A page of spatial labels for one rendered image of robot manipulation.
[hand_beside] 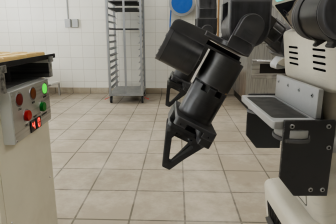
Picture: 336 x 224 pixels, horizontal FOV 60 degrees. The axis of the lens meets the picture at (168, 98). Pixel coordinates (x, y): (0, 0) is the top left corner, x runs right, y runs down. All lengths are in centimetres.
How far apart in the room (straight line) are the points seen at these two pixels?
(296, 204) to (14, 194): 74
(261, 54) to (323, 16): 350
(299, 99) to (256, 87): 328
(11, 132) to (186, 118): 54
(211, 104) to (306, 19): 19
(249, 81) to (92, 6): 270
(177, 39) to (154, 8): 440
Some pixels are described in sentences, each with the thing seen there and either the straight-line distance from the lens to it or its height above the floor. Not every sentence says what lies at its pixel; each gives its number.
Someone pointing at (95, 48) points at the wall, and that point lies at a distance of 497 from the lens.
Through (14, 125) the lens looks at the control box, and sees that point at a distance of 85.
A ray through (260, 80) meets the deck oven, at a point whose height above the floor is 39.
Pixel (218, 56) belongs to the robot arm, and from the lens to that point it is 43.
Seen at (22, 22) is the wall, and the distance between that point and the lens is 540.
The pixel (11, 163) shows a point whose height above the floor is 64.
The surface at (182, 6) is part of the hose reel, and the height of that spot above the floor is 139.
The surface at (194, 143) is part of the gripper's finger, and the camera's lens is 46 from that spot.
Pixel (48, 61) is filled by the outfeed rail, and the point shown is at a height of 89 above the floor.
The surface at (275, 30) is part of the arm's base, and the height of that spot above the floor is 99.
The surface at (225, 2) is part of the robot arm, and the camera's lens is 46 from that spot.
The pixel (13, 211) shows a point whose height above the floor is 51.
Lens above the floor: 98
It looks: 12 degrees down
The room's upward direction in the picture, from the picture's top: straight up
